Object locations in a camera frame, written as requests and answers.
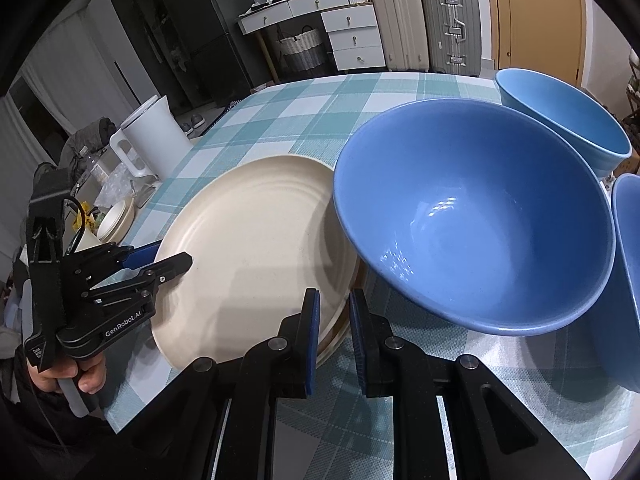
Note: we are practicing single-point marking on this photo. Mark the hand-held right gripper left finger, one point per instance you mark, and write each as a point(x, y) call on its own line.
point(309, 345)

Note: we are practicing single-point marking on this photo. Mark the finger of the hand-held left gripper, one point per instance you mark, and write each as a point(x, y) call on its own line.
point(165, 270)
point(142, 255)

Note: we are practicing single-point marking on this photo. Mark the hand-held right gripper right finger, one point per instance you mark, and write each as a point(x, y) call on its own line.
point(357, 345)

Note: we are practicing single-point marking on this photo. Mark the blue bowl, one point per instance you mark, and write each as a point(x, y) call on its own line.
point(560, 105)
point(627, 285)
point(475, 210)

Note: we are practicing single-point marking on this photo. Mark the person's left forearm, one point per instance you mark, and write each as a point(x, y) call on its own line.
point(30, 435)

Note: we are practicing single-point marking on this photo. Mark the person's left hand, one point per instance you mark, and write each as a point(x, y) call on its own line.
point(92, 375)

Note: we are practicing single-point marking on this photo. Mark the small cream dish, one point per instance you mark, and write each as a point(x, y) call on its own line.
point(115, 217)

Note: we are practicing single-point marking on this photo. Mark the clear plastic bag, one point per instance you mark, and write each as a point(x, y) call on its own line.
point(115, 185)

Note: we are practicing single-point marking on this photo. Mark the clear water bottle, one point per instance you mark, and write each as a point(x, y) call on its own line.
point(95, 167)

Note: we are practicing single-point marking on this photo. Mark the white electric kettle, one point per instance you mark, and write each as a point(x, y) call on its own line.
point(155, 145)

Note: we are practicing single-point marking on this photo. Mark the grey jacket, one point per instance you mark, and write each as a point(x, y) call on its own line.
point(92, 135)

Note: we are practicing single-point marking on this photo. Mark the white sheer curtain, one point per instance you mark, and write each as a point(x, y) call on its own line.
point(60, 75)

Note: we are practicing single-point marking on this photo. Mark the dark grey refrigerator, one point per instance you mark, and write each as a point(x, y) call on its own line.
point(200, 35)

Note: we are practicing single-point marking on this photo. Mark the tall dark cabinet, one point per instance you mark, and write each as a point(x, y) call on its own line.
point(135, 20)

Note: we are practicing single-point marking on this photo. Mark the grey white woven basket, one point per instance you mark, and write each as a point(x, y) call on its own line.
point(302, 55)

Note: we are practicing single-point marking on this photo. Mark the white dresser desk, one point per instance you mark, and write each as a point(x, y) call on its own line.
point(350, 25)

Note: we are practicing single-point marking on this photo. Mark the beige suitcase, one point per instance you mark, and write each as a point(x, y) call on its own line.
point(400, 25)

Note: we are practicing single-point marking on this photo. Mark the silver suitcase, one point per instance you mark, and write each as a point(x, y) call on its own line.
point(450, 25)

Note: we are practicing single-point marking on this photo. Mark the tan wooden door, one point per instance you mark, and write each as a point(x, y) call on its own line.
point(540, 20)

